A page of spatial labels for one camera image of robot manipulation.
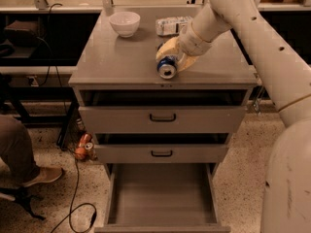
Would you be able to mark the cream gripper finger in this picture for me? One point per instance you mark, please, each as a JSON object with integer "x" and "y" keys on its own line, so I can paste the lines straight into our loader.
{"x": 184, "y": 61}
{"x": 171, "y": 47}

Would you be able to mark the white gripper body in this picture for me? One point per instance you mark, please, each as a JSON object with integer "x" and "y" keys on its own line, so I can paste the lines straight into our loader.
{"x": 193, "y": 43}

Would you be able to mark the blue pepsi can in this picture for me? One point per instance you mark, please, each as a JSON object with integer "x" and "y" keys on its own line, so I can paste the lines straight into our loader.
{"x": 166, "y": 67}

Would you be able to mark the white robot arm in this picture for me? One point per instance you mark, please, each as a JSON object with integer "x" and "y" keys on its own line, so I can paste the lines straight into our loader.
{"x": 287, "y": 80}

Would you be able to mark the grey top drawer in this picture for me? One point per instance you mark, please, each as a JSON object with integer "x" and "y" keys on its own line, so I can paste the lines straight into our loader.
{"x": 127, "y": 111}

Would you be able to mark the grey drawer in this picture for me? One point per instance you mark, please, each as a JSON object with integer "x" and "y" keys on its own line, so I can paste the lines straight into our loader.
{"x": 187, "y": 148}
{"x": 127, "y": 111}
{"x": 161, "y": 198}

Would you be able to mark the grey drawer cabinet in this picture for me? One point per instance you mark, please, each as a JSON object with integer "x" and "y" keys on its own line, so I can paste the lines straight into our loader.
{"x": 111, "y": 62}

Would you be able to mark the grey middle drawer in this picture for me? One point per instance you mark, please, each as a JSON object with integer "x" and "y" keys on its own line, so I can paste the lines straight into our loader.
{"x": 187, "y": 148}

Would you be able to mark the red can on floor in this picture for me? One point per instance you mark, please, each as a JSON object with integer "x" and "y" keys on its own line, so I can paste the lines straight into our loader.
{"x": 86, "y": 138}

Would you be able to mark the orange can on floor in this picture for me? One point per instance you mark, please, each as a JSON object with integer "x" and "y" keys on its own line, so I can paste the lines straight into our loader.
{"x": 90, "y": 150}

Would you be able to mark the grey bottom drawer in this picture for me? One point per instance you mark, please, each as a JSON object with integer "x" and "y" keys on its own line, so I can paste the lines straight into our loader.
{"x": 161, "y": 198}

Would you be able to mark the clear plastic water bottle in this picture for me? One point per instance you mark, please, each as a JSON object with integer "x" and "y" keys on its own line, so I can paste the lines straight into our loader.
{"x": 170, "y": 26}

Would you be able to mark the white ceramic bowl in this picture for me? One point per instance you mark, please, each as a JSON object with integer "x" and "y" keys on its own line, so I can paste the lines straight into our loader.
{"x": 125, "y": 24}

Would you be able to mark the dark box on shelf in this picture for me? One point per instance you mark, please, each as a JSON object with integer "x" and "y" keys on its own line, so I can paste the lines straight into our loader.
{"x": 23, "y": 33}

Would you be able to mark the tan shoe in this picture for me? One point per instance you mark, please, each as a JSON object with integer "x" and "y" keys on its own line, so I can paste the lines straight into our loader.
{"x": 46, "y": 175}

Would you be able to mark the person's leg brown trousers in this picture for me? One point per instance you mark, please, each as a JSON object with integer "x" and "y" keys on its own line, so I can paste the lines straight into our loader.
{"x": 16, "y": 151}

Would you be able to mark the black office chair base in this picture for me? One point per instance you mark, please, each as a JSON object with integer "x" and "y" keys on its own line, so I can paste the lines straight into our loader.
{"x": 20, "y": 196}

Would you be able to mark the black top drawer handle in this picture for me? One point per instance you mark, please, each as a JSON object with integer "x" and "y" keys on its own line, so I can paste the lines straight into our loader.
{"x": 169, "y": 118}

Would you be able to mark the black drawer handle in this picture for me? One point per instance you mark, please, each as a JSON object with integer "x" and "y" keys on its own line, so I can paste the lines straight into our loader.
{"x": 161, "y": 153}
{"x": 169, "y": 118}

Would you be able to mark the black middle drawer handle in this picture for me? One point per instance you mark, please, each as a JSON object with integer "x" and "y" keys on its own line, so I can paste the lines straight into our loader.
{"x": 161, "y": 153}

